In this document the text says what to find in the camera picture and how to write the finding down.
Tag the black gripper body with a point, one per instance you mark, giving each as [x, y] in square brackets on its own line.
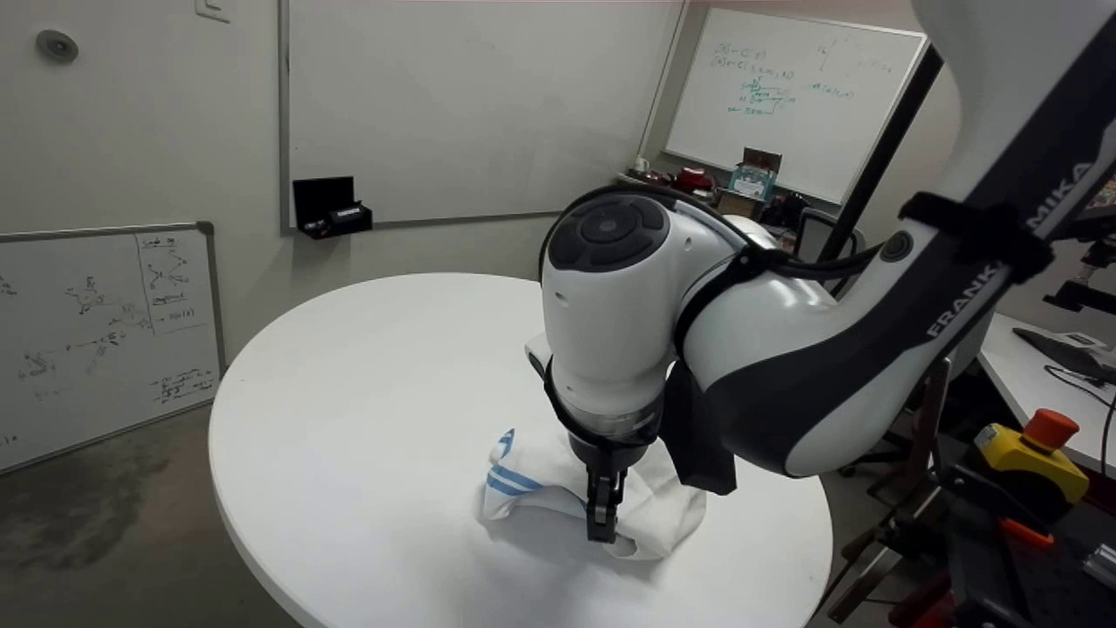
[611, 451]

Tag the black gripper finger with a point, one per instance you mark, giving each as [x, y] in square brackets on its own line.
[606, 492]

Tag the white cloth with blue stripes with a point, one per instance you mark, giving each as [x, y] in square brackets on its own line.
[530, 468]

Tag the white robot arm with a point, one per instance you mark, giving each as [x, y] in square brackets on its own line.
[669, 326]

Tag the black marker tray box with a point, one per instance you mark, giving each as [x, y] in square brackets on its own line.
[329, 206]

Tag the yellow emergency stop button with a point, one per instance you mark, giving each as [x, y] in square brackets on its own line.
[1038, 447]

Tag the white side desk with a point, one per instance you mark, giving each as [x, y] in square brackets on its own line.
[1031, 383]

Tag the leaning floor whiteboard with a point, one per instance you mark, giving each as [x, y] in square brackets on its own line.
[104, 328]

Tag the far wall whiteboard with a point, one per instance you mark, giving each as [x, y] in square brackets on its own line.
[805, 89]

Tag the round wall sensor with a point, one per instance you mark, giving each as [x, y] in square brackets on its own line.
[58, 46]

